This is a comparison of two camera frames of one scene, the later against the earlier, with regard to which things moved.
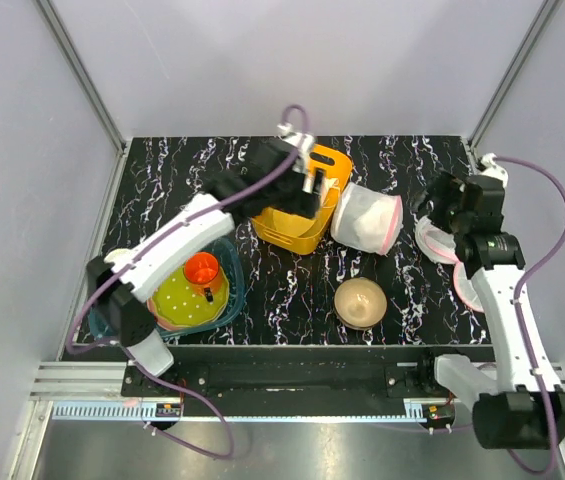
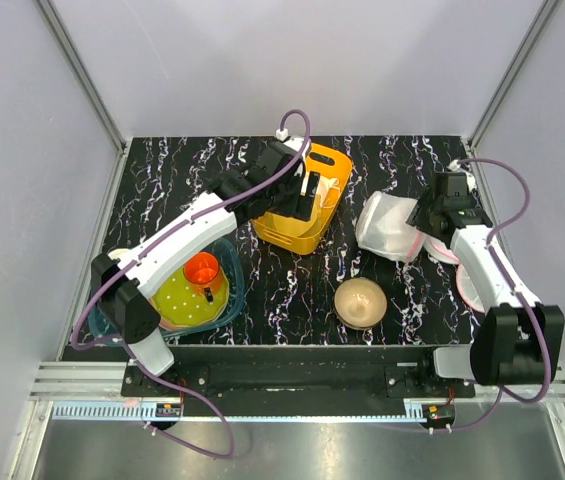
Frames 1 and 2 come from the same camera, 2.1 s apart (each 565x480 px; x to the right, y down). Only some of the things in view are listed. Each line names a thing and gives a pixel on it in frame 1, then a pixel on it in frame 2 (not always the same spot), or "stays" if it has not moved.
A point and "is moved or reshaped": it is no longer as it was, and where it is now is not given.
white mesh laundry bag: [367, 220] is moved or reshaped
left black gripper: [304, 203] stays
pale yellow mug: [120, 255] stays
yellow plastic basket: [301, 233] stays
